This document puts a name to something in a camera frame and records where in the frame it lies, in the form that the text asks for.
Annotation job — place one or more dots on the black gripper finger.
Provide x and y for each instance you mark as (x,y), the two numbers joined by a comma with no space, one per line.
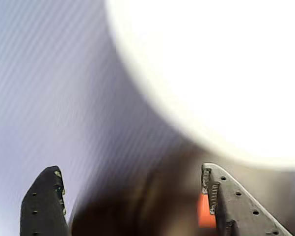
(43,209)
(235,211)

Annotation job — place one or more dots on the red cube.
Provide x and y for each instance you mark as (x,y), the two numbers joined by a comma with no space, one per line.
(206,214)

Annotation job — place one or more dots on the white round plate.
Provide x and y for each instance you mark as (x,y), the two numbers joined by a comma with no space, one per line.
(211,73)

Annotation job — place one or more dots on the black metal bucket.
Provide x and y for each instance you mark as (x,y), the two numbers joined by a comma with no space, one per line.
(137,216)

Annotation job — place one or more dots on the blue woven table cloth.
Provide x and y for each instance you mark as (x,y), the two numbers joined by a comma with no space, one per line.
(51,98)

